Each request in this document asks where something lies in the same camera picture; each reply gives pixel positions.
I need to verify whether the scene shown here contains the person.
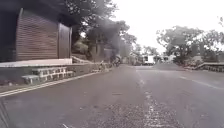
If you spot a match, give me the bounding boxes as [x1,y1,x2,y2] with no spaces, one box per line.
[113,55,122,68]

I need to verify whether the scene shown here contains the row of trees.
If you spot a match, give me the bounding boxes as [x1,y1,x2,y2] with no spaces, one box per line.
[63,0,141,64]

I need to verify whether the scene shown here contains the white vehicle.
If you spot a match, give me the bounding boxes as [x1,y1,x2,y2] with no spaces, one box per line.
[142,54,156,66]

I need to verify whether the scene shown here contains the concrete block steps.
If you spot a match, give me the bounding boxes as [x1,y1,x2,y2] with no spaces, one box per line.
[21,66,75,85]

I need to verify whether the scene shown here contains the large tree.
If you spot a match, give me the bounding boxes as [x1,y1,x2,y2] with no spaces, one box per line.
[156,25,224,66]

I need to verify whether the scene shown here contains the brown slatted building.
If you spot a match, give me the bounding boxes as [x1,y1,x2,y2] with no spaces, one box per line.
[0,0,81,64]

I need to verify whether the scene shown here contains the low stone wall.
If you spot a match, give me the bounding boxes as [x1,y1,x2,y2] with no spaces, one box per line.
[0,58,114,86]

